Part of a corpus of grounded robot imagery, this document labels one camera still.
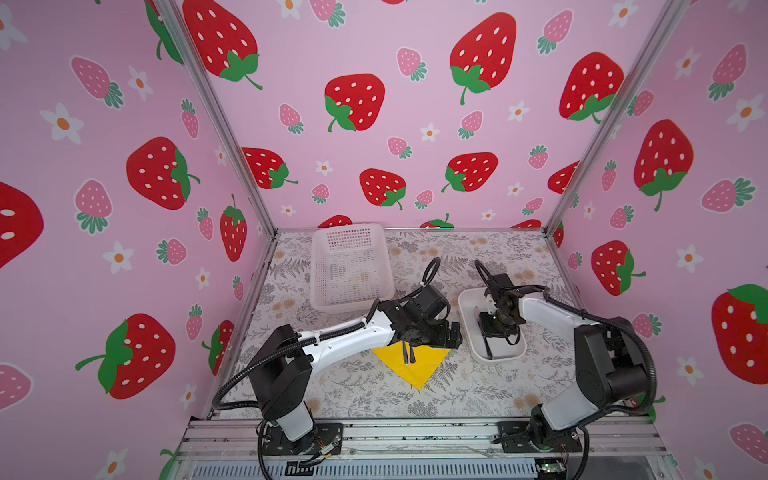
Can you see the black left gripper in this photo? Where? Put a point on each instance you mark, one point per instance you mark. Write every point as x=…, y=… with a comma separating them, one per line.
x=443, y=338

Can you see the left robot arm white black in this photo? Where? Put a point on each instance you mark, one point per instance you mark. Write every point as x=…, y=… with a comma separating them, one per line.
x=282, y=369

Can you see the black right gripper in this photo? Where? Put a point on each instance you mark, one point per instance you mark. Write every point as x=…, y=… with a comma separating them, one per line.
x=484, y=329

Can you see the aluminium frame corner post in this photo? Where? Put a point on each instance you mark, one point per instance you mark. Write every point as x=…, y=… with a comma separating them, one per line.
x=180, y=35
x=659, y=35

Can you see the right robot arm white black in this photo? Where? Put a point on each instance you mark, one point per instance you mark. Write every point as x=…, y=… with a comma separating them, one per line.
x=614, y=369

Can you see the white perforated plastic basket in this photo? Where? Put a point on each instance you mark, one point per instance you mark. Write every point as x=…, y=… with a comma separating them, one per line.
x=350, y=268

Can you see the aluminium frame corner post left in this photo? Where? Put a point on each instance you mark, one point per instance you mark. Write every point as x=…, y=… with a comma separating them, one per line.
x=180, y=35

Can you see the white rectangular plastic tray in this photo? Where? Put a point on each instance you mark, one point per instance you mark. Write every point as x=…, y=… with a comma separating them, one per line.
x=490, y=340

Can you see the yellow paper napkin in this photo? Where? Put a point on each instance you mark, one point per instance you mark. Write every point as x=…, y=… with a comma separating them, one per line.
x=415, y=365

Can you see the aluminium frame corner post right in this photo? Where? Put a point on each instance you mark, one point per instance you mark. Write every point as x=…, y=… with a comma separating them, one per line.
x=659, y=35

